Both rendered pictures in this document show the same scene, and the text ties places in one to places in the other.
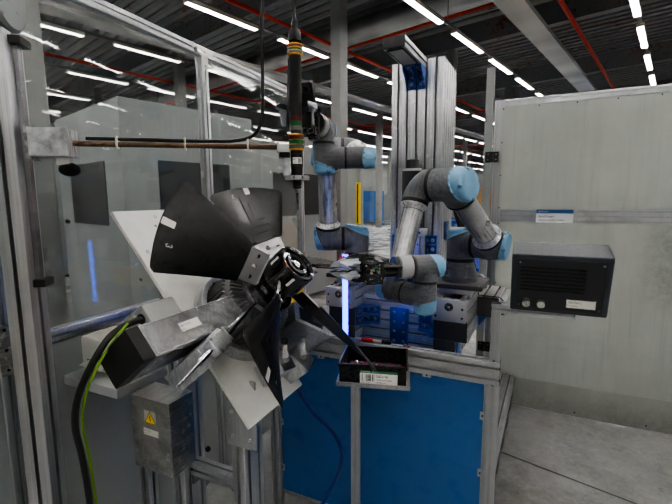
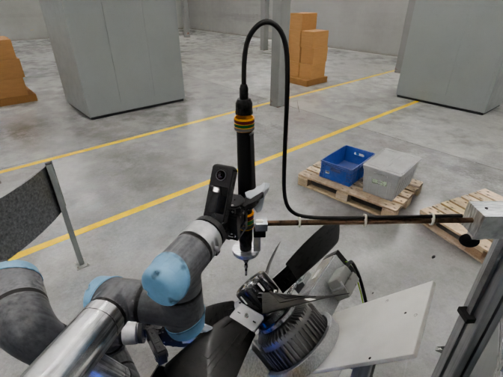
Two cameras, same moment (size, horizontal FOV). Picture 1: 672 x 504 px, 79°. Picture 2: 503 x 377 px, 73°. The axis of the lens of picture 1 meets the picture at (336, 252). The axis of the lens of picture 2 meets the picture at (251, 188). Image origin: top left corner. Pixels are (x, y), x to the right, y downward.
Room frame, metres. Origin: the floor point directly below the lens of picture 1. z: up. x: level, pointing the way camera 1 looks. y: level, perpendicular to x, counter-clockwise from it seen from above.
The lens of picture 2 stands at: (1.86, 0.23, 2.04)
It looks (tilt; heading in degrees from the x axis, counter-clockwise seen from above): 30 degrees down; 189
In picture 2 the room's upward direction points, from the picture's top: straight up
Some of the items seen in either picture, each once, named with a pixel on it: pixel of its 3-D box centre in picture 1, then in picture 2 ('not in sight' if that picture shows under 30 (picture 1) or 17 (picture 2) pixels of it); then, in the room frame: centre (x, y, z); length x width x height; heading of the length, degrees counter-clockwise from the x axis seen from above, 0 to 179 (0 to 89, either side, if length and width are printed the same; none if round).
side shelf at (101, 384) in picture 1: (141, 364); not in sight; (1.30, 0.66, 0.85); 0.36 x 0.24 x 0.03; 155
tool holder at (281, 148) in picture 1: (293, 162); (249, 236); (1.18, 0.12, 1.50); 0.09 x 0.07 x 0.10; 100
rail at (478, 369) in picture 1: (371, 352); not in sight; (1.47, -0.13, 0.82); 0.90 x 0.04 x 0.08; 65
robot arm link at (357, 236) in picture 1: (355, 237); not in sight; (1.98, -0.09, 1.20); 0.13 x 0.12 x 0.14; 89
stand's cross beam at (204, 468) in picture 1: (218, 473); not in sight; (1.15, 0.37, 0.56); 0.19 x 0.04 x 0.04; 65
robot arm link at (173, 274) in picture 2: (323, 129); (177, 269); (1.45, 0.04, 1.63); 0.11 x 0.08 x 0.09; 165
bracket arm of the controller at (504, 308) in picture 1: (531, 310); not in sight; (1.24, -0.61, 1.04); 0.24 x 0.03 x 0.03; 65
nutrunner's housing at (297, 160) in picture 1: (295, 105); (245, 184); (1.18, 0.11, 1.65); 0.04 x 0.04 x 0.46
